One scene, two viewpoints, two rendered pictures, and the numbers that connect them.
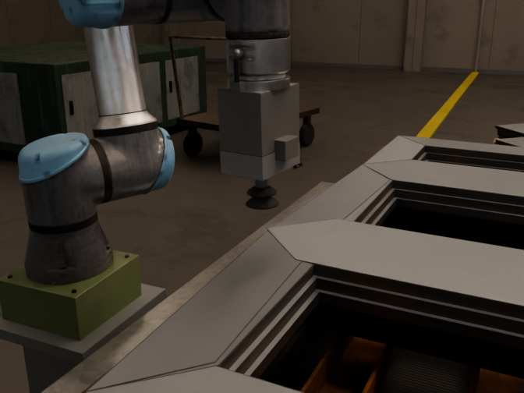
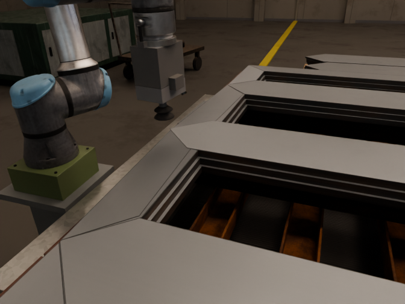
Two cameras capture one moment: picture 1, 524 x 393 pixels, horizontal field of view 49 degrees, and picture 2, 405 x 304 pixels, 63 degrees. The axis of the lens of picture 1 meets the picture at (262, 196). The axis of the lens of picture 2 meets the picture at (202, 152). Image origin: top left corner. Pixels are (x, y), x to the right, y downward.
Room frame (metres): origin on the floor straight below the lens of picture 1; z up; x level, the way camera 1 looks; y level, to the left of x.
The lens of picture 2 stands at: (0.04, -0.02, 1.22)
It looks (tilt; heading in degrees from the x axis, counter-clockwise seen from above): 28 degrees down; 355
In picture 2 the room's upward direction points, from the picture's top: 1 degrees counter-clockwise
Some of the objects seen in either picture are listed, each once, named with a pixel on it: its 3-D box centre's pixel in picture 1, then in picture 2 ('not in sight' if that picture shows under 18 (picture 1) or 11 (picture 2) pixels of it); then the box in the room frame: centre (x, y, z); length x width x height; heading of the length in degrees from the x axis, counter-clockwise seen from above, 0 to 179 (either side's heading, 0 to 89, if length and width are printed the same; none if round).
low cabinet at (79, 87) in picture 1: (68, 93); (47, 41); (5.46, 1.84, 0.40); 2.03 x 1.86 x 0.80; 153
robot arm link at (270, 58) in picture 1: (256, 58); (153, 24); (0.69, 0.01, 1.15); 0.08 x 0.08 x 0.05
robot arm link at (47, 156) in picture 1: (61, 176); (40, 102); (0.94, 0.35, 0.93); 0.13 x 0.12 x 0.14; 127
